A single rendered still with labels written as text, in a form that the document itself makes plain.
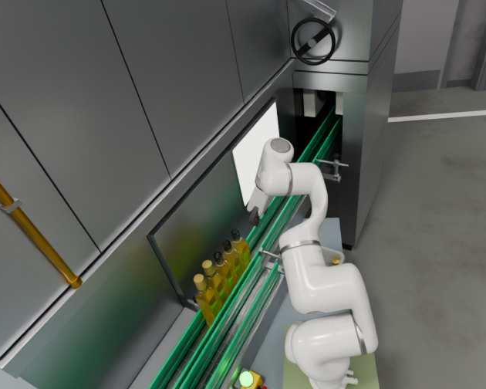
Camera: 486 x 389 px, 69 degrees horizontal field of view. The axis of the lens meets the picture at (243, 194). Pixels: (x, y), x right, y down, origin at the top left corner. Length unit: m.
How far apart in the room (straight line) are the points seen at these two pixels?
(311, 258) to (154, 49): 0.70
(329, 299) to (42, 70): 0.73
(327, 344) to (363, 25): 1.32
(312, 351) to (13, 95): 0.77
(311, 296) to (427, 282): 1.94
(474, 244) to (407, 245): 0.42
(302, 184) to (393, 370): 1.64
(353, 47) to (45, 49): 1.28
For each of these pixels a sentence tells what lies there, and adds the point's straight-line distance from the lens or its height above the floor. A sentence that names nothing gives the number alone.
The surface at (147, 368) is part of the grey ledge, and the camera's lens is 1.42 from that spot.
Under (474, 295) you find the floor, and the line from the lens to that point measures 2.63.
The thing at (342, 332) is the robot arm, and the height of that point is 1.40.
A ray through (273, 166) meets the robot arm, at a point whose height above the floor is 1.61.
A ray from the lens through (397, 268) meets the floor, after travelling 2.62.
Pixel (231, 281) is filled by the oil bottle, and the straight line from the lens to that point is 1.34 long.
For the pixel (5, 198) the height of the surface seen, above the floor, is 1.70.
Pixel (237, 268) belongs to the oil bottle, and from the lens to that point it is 1.36.
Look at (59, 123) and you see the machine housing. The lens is 0.89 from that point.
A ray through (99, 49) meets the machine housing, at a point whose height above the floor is 1.85.
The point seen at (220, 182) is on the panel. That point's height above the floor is 1.24.
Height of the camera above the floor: 2.09
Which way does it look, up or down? 41 degrees down
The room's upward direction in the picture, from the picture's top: 12 degrees counter-clockwise
